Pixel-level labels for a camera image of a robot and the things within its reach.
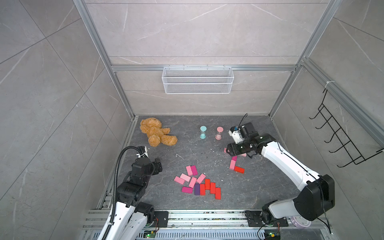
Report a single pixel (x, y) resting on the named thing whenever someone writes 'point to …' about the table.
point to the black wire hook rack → (347, 145)
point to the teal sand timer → (203, 135)
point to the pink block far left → (179, 180)
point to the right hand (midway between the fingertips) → (233, 149)
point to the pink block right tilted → (201, 178)
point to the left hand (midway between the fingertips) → (152, 158)
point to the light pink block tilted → (185, 177)
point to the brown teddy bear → (156, 134)
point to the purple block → (197, 189)
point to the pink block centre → (192, 182)
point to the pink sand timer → (219, 129)
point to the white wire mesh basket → (196, 80)
